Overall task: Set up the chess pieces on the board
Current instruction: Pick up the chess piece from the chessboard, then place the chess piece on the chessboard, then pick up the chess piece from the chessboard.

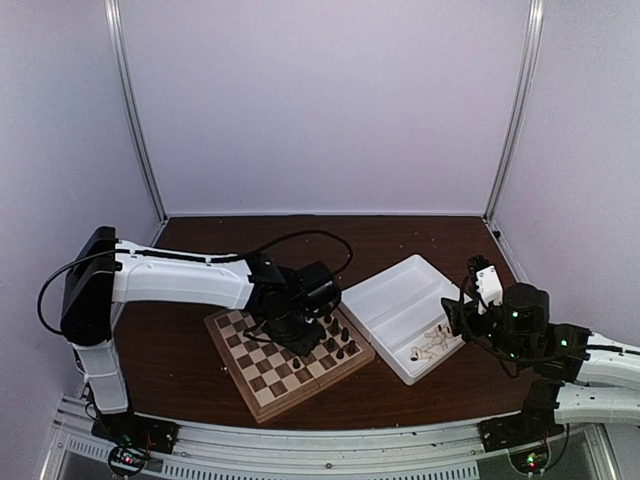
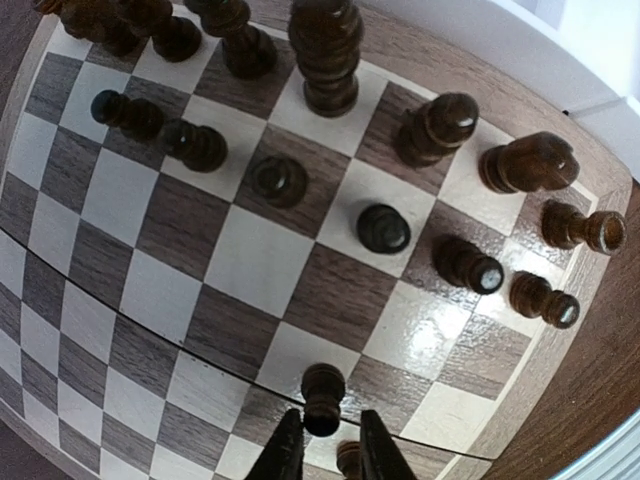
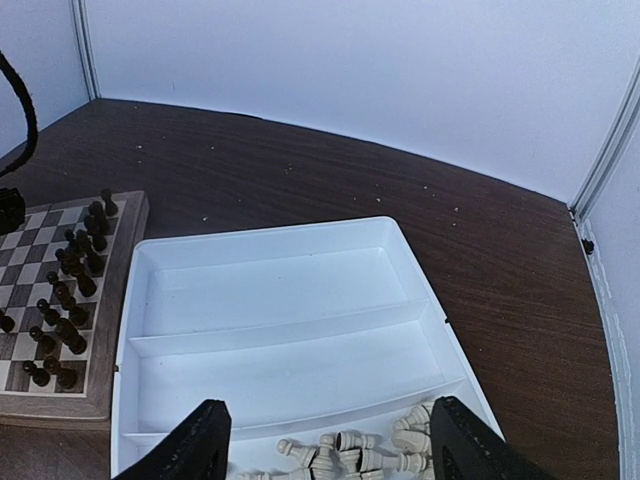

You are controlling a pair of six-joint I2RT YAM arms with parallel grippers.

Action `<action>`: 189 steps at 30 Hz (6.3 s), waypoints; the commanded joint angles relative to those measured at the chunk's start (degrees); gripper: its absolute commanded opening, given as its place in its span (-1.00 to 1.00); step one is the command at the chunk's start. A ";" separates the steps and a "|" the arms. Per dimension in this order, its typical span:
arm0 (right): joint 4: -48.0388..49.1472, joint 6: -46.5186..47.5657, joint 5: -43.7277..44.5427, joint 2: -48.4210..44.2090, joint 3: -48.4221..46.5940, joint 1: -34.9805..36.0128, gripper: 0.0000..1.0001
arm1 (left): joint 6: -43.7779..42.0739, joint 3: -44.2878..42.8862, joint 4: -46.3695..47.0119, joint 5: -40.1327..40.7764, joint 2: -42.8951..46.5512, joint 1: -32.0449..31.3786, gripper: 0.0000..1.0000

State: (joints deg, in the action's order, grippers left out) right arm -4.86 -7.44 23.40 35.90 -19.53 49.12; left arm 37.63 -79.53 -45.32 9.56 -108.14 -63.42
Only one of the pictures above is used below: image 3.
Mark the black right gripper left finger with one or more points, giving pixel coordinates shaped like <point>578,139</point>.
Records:
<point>196,449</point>

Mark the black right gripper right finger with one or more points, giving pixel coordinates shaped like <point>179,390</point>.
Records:
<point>464,447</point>

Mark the dark chess rook piece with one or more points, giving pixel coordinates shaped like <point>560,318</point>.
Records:
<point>66,378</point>

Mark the dark chess pawn piece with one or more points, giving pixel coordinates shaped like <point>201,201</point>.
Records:
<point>38,375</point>

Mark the dark chess king piece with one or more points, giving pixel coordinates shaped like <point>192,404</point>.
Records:
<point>86,285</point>

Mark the dark chess queen piece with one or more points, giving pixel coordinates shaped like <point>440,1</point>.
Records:
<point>94,261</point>

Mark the white chess pieces pile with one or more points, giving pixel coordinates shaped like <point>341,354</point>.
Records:
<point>350,454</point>

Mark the white divided plastic tray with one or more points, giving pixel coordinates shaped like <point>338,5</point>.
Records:
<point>301,331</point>

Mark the wooden chessboard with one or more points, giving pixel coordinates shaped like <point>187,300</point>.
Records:
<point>61,310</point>

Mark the aluminium frame rail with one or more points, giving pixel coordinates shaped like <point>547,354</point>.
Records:
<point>610,152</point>

